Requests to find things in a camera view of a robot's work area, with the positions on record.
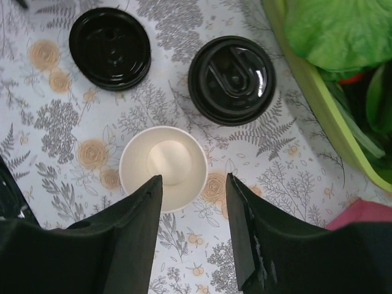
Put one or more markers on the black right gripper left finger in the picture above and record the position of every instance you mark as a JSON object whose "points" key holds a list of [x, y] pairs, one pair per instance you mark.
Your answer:
{"points": [[109, 252]]}

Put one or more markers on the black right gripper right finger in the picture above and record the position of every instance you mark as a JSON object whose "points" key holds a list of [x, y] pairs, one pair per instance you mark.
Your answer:
{"points": [[275, 252]]}

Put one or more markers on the brown paper cup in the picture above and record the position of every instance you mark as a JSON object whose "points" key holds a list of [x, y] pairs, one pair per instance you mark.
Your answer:
{"points": [[172, 153]]}

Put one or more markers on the black plastic cup lid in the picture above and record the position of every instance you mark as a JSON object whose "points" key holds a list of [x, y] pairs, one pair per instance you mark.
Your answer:
{"points": [[231, 81]]}

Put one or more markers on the pink paper cake bag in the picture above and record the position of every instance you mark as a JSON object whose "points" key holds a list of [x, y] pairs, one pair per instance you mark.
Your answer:
{"points": [[361, 211]]}

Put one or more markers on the floral table mat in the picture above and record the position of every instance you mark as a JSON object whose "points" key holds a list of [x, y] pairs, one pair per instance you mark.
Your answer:
{"points": [[62, 136]]}

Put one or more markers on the red pepper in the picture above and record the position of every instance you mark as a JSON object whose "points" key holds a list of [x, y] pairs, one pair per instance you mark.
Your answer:
{"points": [[352, 80]]}

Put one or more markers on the stack of black lids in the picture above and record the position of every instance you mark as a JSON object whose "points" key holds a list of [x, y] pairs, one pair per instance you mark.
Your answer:
{"points": [[111, 48]]}

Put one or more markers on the bok choy front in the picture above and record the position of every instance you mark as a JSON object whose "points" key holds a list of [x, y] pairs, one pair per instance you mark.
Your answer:
{"points": [[340, 36]]}

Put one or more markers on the green plastic vegetable tray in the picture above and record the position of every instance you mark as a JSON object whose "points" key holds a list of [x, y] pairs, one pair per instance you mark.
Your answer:
{"points": [[322, 103]]}

